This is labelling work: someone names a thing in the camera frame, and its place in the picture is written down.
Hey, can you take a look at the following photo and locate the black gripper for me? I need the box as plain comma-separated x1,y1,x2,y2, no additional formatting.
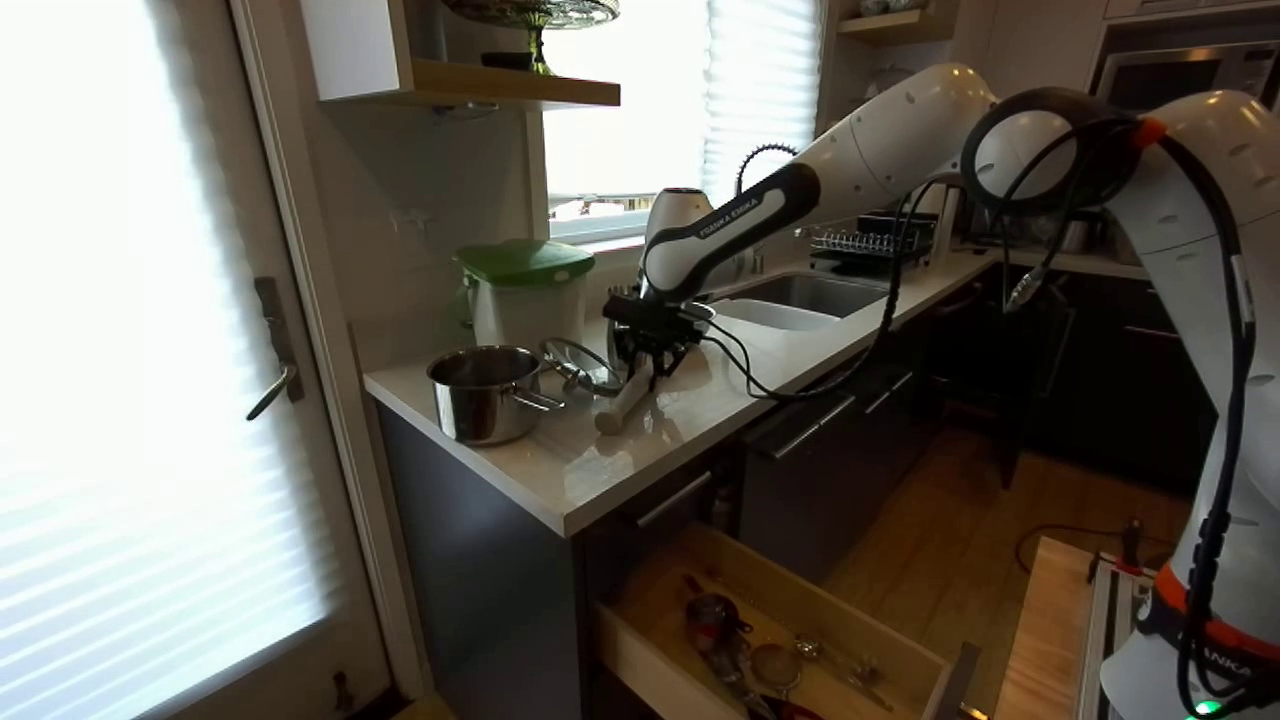
601,290,714,397

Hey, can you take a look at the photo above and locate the light wooden rolling pin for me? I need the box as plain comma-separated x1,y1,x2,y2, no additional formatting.
594,354,661,442

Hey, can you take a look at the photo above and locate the open wooden drawer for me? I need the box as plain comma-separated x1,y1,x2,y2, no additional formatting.
594,520,988,720

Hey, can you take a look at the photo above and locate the glass pot lid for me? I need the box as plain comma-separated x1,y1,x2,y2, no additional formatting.
536,333,624,399

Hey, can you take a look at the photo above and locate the white container green lid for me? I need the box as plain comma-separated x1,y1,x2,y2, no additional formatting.
451,237,601,354

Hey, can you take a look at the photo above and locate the white kitchen sink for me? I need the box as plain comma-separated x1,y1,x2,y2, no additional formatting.
714,263,895,333

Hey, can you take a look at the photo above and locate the stainless steel pot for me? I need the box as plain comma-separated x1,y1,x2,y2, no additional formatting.
423,340,566,453

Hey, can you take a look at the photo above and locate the dark kitchen utensil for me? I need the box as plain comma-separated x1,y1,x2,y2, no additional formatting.
682,587,753,684

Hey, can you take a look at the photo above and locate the white window blind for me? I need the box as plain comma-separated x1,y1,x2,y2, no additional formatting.
542,0,823,228

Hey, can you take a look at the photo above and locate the small round metal utensil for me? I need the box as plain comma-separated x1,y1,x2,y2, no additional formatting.
750,642,807,687

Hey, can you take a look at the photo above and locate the wooden platform board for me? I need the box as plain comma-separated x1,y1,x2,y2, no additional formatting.
991,533,1103,720

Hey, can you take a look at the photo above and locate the white glass door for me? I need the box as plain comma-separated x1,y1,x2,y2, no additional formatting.
0,0,432,720

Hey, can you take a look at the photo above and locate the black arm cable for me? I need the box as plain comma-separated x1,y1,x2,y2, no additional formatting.
685,133,1265,718

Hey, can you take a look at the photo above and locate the dark cabinet door with handle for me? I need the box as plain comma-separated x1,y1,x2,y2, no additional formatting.
736,357,928,587

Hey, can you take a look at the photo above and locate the wooden wall shelf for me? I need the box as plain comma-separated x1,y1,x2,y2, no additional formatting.
295,0,624,114

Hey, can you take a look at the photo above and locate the metal door handle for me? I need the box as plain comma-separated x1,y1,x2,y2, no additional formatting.
246,271,309,426

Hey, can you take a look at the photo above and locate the aluminium base frame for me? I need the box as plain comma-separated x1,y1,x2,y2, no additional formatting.
1077,553,1170,720

